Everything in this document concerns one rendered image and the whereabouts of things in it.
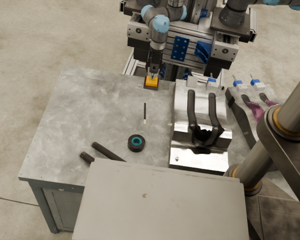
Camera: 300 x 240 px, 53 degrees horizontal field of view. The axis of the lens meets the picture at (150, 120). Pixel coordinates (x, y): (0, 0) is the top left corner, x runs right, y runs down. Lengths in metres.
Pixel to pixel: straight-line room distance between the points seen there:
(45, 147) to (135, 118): 0.45
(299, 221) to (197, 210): 0.36
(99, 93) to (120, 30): 1.85
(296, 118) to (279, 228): 0.32
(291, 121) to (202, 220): 0.25
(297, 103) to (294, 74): 2.90
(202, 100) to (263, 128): 0.92
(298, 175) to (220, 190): 0.14
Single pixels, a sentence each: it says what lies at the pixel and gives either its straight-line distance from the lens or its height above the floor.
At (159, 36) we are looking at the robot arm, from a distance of 1.45.
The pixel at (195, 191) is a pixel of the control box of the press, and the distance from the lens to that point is 0.58.
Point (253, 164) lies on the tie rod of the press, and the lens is 0.75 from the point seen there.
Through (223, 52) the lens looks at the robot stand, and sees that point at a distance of 1.76.
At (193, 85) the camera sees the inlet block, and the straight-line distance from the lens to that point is 1.58.
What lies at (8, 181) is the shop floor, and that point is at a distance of 2.32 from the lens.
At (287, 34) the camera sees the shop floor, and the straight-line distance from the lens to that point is 4.07.
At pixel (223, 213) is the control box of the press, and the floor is 1.47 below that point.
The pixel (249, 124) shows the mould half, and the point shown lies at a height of 0.88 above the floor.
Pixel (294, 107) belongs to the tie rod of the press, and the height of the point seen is 1.60.
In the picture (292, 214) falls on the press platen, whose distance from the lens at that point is 0.87.
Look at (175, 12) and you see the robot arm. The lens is 1.56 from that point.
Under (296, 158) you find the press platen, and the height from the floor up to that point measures 1.54.
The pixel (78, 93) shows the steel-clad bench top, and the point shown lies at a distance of 1.62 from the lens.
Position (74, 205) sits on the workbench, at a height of 0.50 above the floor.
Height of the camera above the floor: 1.98
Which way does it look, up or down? 51 degrees down
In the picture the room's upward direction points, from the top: 11 degrees clockwise
